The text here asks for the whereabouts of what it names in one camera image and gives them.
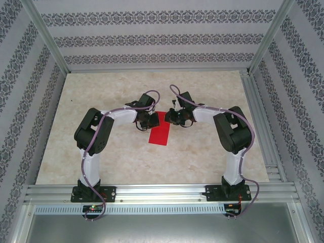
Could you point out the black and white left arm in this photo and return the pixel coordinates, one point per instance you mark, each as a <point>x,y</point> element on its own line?
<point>93,131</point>

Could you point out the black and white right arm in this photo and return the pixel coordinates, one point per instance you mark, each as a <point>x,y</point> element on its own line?
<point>233,131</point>

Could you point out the grey metal sheet panel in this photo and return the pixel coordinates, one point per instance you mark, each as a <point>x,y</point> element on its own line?
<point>162,230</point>

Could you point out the controller board with green light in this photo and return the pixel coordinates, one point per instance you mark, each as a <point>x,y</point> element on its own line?
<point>93,208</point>

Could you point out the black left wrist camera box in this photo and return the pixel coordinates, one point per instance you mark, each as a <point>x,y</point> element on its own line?
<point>146,101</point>

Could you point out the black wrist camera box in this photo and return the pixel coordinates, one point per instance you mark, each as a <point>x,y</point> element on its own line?
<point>146,101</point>
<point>184,98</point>

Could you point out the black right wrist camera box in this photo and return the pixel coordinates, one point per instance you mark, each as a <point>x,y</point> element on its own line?
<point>184,98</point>

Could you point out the long aluminium mounting rail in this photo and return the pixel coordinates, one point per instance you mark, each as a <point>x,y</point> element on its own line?
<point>162,193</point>

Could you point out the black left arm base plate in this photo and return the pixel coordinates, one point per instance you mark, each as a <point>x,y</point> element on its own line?
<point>111,193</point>

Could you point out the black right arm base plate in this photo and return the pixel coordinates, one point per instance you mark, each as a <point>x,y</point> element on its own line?
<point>212,193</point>

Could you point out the aluminium side rail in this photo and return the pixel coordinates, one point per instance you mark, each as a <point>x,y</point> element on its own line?
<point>263,131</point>

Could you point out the aluminium frame post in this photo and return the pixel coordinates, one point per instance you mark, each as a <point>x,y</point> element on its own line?
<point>46,38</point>
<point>270,38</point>

